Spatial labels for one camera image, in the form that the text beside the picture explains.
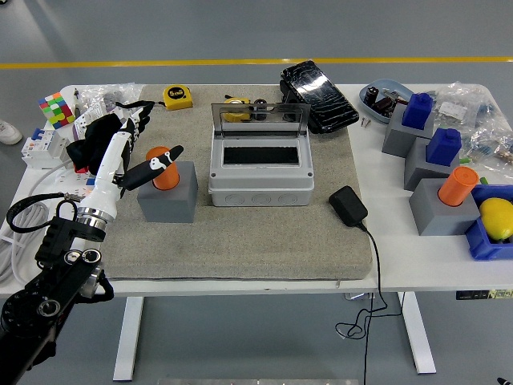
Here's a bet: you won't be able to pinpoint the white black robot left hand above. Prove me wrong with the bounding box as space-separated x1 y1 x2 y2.
78 102 184 221

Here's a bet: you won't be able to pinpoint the clear plastic bags of parts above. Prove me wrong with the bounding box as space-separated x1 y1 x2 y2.
434 82 513 177

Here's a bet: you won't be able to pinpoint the grey-brown mat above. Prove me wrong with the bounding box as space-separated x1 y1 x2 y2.
102 83 374 282

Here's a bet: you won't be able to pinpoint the grey block holder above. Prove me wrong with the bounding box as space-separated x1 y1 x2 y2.
403 136 461 192
381 104 436 158
408 177 482 237

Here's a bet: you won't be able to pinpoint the large colourful puzzle cube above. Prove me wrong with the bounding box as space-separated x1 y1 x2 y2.
38 91 77 129

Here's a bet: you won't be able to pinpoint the yellow lemon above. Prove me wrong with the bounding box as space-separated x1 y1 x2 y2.
479 197 513 242

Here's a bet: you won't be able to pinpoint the clear plastic bag with items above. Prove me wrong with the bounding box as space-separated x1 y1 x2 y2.
74 82 145 133

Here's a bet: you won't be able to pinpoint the dark brown capacitor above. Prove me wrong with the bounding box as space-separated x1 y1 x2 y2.
374 95 398 117

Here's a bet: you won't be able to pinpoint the black glossy case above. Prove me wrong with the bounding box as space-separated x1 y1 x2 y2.
279 59 360 136

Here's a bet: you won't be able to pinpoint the black adapter cord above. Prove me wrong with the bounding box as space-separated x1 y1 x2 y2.
334 222 403 385

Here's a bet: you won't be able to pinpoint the white circuit breaker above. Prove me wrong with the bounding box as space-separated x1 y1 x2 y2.
20 127 71 170

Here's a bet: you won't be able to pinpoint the blue plastic bin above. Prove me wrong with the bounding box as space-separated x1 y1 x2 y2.
464 184 513 261

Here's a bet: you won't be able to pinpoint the yellow chrome tape measure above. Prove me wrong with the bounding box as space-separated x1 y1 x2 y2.
223 95 252 124

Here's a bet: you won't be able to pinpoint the black table control panel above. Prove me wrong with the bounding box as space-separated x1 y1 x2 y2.
455 289 513 301

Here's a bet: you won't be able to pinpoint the white table leg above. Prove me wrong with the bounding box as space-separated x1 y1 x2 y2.
112 296 144 382
396 291 437 375

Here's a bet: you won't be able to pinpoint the light blue dish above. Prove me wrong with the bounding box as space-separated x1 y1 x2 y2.
359 78 416 124

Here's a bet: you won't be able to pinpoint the yellow tape measure with strap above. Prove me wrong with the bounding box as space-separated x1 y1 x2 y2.
115 85 194 111

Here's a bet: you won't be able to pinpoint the blue bottle-shaped block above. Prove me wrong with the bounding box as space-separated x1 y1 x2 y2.
402 92 434 130
425 128 463 166

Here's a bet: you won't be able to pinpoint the black power adapter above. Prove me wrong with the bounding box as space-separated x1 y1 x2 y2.
328 185 369 228

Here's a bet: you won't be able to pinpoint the white purple packet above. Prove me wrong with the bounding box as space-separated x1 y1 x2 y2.
73 111 93 140

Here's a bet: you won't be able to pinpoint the white coiled cable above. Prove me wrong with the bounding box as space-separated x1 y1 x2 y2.
0 160 69 284

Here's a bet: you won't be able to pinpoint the grey block with round hole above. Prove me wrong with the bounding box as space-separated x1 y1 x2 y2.
136 160 200 224

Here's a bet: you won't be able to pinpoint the white power strip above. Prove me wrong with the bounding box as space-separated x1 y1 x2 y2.
50 163 103 204

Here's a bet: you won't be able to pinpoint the grey electrical box with lid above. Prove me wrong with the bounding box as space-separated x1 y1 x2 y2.
208 102 315 208

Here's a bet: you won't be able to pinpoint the black cloth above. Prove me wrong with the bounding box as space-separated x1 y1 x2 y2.
66 113 133 177

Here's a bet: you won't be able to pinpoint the person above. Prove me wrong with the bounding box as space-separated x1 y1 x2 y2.
0 119 23 145

